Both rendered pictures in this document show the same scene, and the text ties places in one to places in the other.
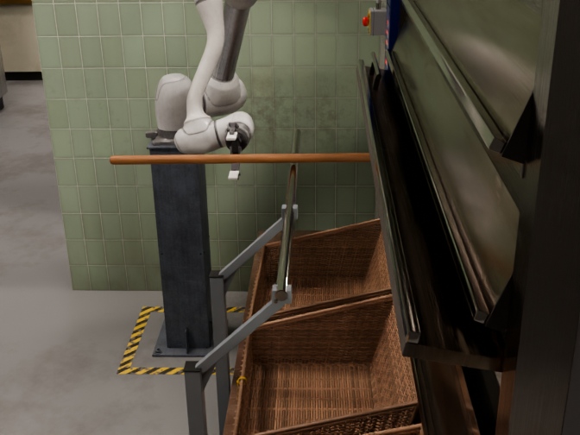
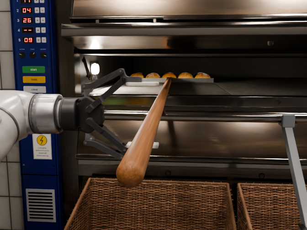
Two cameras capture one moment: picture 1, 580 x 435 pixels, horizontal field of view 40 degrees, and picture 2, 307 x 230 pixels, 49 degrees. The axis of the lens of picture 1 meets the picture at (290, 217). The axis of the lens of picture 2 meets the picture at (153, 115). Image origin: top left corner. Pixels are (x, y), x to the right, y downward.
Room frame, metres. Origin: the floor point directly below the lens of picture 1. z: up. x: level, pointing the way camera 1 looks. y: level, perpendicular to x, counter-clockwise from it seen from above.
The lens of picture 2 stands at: (2.42, 0.92, 1.31)
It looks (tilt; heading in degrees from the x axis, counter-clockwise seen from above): 9 degrees down; 272
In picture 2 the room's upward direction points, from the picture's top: straight up
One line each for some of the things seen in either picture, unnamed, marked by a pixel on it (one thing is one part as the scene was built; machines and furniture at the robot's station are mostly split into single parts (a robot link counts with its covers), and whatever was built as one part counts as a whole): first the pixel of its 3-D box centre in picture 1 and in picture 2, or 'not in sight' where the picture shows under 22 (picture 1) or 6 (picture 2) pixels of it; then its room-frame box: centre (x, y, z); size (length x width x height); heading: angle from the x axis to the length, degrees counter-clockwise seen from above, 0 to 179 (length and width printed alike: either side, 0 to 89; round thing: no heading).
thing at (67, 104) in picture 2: (236, 142); (82, 114); (2.61, 0.18, 1.19); 0.09 x 0.07 x 0.08; 178
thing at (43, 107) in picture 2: (237, 136); (50, 113); (2.69, 0.18, 1.19); 0.09 x 0.06 x 0.09; 88
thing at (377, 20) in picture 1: (377, 21); not in sight; (3.39, -0.38, 1.46); 0.10 x 0.07 x 0.10; 177
